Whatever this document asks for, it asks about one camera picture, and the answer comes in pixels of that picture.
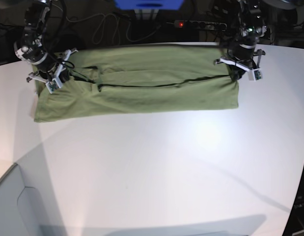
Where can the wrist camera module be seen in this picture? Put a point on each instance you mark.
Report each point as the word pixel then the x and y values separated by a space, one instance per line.
pixel 54 84
pixel 255 74

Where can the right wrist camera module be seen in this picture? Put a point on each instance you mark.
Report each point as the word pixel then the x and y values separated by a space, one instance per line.
pixel 54 84

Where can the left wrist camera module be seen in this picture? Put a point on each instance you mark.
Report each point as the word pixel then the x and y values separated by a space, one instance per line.
pixel 255 74

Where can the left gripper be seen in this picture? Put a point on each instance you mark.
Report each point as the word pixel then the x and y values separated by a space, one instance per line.
pixel 241 53

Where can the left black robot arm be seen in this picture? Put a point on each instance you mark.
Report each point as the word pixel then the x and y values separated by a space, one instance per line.
pixel 247 14

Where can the white power strip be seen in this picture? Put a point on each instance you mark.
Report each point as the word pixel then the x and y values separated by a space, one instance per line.
pixel 200 25

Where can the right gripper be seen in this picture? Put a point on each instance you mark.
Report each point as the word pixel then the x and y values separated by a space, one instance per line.
pixel 47 65

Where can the green T-shirt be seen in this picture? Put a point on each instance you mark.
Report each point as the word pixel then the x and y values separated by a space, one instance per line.
pixel 140 79

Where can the blue plastic box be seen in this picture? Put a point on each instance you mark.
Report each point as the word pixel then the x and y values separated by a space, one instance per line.
pixel 149 4

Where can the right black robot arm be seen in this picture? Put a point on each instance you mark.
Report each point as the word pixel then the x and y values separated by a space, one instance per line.
pixel 36 18

